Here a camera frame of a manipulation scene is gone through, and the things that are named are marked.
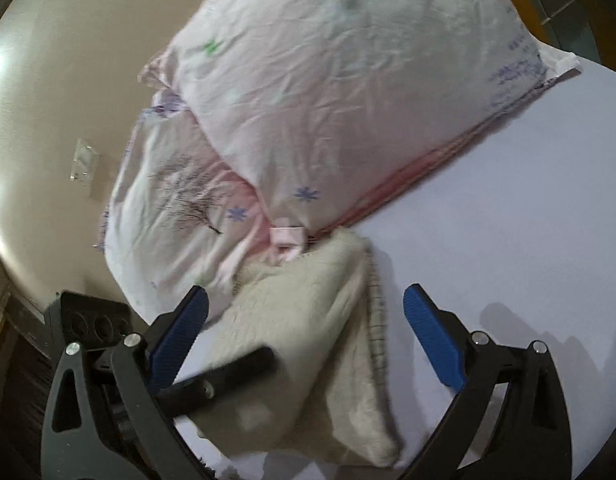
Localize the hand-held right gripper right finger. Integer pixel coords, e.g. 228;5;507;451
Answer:
402;282;574;480

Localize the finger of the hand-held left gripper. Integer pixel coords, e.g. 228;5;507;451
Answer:
157;346;277;420

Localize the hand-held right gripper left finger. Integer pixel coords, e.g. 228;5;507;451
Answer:
42;285;211;480

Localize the cream fleece garment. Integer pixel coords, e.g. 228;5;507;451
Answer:
195;227;403;467

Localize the dark wooden furniture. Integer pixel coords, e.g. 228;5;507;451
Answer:
0;287;56;480

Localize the pink tree-print pillow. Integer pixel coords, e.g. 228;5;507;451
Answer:
92;87;271;323

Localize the white bed sheet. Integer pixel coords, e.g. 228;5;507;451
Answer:
175;52;616;480

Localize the pink floral pillow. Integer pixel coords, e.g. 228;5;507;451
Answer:
138;0;583;253

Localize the white wall switch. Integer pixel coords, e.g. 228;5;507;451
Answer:
69;137;99;187

